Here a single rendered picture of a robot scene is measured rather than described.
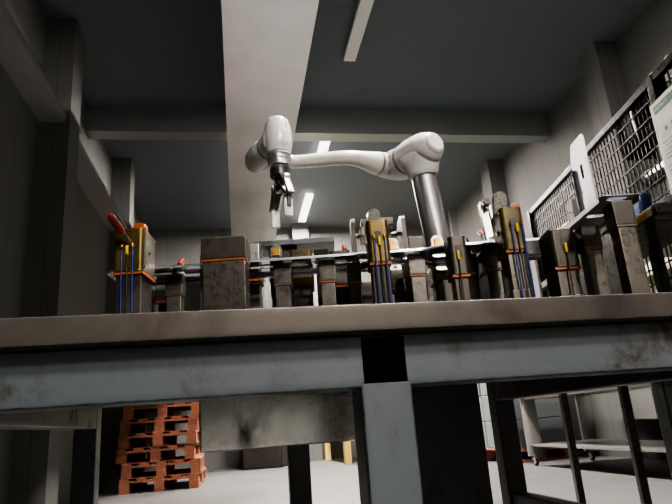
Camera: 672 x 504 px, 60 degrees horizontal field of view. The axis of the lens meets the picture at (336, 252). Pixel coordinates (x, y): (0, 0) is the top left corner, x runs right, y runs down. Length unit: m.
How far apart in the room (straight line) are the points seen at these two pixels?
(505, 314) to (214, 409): 0.55
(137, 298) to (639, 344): 1.13
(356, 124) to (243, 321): 6.38
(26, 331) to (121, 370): 0.13
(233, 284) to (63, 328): 0.73
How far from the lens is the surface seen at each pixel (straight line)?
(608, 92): 6.71
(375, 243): 1.54
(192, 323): 0.86
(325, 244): 2.08
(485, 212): 2.03
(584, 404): 6.84
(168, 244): 10.99
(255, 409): 1.14
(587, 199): 1.96
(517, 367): 0.98
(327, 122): 7.11
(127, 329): 0.87
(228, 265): 1.56
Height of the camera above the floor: 0.53
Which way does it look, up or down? 17 degrees up
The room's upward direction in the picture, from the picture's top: 4 degrees counter-clockwise
